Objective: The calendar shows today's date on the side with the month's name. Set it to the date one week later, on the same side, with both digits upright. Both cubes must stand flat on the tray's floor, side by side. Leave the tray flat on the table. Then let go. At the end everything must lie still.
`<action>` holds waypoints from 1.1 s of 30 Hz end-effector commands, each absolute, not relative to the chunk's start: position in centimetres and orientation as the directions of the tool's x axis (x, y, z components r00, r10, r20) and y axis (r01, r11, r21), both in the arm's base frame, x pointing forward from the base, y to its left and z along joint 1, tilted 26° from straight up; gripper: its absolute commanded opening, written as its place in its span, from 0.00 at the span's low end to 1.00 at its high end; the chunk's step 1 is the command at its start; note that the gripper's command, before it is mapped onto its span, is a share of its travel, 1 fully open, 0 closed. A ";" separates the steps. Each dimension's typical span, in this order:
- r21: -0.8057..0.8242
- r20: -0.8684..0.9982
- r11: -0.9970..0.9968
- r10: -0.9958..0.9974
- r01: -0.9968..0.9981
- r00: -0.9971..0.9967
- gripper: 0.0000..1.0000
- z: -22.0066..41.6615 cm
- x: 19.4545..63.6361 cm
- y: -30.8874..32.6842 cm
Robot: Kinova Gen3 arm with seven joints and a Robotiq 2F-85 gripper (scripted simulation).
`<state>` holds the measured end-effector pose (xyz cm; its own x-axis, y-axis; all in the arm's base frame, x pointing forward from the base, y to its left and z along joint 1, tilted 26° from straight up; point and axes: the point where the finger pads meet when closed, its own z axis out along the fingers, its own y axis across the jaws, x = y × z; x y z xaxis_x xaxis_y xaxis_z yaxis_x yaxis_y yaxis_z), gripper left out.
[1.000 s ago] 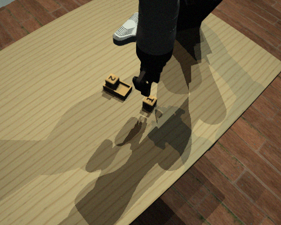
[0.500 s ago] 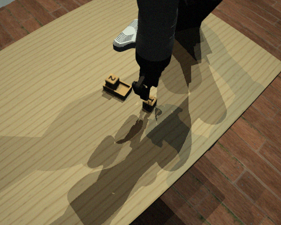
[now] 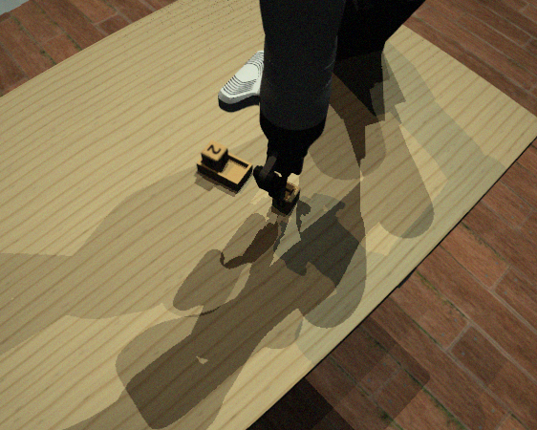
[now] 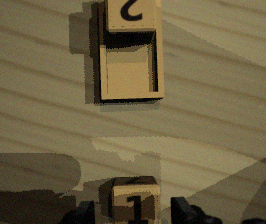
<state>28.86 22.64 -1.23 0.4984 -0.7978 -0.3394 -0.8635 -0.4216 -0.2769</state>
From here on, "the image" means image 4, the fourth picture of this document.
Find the tan wooden cube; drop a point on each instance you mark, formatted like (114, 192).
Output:
(130, 21)
(136, 200)

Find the tan shallow rectangular tray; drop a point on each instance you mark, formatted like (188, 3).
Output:
(131, 71)

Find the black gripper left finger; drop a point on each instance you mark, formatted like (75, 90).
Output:
(85, 214)

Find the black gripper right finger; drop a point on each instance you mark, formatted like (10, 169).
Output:
(184, 213)

